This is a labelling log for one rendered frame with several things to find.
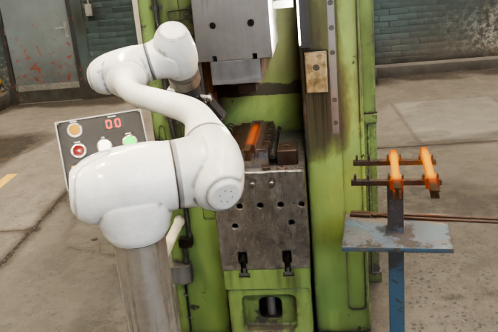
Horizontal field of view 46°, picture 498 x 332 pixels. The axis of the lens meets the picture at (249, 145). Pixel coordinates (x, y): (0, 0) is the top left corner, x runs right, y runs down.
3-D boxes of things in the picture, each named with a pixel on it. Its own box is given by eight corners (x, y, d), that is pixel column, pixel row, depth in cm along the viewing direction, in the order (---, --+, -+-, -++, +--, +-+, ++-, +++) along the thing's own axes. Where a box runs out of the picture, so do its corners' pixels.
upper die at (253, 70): (261, 82, 235) (260, 58, 233) (212, 85, 238) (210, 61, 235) (269, 63, 275) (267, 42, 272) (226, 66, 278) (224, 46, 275)
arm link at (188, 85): (172, 54, 168) (176, 67, 173) (160, 78, 163) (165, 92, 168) (202, 59, 165) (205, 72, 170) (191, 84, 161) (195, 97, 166)
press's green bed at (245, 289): (315, 359, 267) (309, 267, 253) (233, 360, 271) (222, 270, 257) (314, 293, 319) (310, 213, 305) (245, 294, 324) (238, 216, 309)
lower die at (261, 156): (269, 166, 246) (267, 147, 244) (221, 168, 249) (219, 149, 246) (275, 135, 286) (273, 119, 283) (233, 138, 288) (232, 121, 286)
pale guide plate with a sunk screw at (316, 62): (328, 92, 246) (326, 51, 241) (306, 93, 247) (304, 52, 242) (327, 90, 248) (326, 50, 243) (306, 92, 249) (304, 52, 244)
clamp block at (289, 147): (298, 164, 245) (297, 150, 243) (277, 165, 246) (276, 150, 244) (299, 155, 256) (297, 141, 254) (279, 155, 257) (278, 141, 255)
